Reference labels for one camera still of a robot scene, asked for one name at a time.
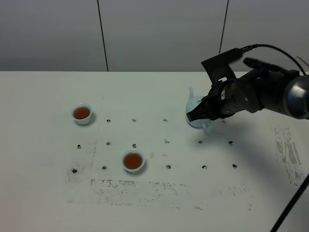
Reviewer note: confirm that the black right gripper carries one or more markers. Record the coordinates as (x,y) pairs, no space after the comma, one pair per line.
(219,103)

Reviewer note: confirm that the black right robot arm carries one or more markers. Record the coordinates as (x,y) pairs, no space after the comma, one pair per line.
(266,86)

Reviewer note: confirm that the light blue porcelain teapot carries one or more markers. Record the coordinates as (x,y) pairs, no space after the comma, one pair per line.
(194,113)

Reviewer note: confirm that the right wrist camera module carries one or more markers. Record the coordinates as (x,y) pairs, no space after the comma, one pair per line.
(218,67)

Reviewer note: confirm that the light blue teacup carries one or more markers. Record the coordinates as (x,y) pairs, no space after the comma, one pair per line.
(82,114)
(133,161)

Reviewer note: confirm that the near light blue teacup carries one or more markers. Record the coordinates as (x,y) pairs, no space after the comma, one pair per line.
(133,161)

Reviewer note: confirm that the far light blue teacup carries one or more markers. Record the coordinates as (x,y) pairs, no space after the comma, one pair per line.
(82,114)

